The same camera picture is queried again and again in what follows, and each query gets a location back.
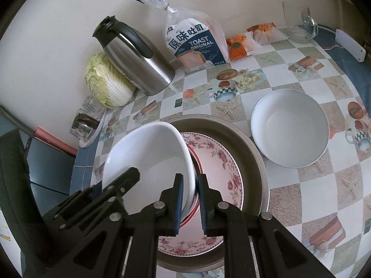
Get pink bar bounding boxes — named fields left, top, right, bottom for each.
left=35, top=126, right=78, bottom=155

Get napa cabbage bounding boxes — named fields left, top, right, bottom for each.
left=84, top=52, right=137, bottom=109

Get large stainless steel plate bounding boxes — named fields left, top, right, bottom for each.
left=157, top=114, right=270, bottom=273

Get glass cups on plate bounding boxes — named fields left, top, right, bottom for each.
left=78, top=107, right=108, bottom=149

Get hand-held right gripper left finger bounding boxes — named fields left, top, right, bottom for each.
left=43, top=173, right=185, bottom=278

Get sliced toast bread bag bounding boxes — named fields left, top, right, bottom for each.
left=133, top=0, right=231, bottom=73

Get clear glass mug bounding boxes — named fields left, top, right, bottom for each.
left=282, top=1, right=318, bottom=44

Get printed checkered tablecloth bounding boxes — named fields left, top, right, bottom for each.
left=70, top=25, right=371, bottom=278

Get stainless steel thermos jug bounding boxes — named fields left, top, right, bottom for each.
left=93, top=16, right=176, bottom=96

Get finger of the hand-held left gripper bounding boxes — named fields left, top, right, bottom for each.
left=43, top=167, right=141, bottom=245

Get white ceramic bowl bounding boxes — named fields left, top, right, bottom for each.
left=178, top=145, right=203, bottom=229
left=103, top=122, right=198, bottom=215
left=251, top=89, right=330, bottom=168

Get white power adapter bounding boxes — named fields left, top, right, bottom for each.
left=335, top=29, right=365, bottom=63

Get pink floral ceramic plate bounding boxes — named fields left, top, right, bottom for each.
left=158, top=132, right=244, bottom=257

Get small clear glass cup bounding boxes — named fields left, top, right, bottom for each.
left=84, top=95, right=105, bottom=114
left=71, top=113, right=97, bottom=139

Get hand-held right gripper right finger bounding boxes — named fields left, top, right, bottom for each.
left=198, top=174, right=334, bottom=278

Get orange snack packet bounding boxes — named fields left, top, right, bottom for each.
left=226, top=33, right=261, bottom=61
left=248, top=22, right=287, bottom=45

